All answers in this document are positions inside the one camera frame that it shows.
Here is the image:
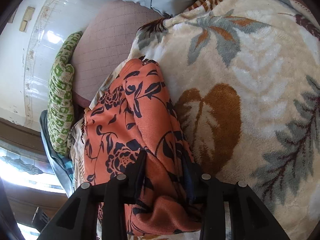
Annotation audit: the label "green checkered pillow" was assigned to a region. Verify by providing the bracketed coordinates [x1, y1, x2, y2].
[47, 31, 83, 156]

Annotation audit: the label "beige wall switches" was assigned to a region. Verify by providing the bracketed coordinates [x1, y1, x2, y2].
[19, 7, 35, 32]

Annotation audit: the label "cream leaf-print blanket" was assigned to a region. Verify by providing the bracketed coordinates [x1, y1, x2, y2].
[68, 0, 320, 240]

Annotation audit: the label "orange floral garment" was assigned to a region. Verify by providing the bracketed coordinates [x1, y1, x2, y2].
[84, 59, 200, 236]

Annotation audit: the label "wooden door with glass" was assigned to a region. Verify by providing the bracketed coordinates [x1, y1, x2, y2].
[1, 119, 67, 239]

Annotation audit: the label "blue cloth with teal stripes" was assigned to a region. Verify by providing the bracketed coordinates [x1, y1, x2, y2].
[40, 110, 75, 197]

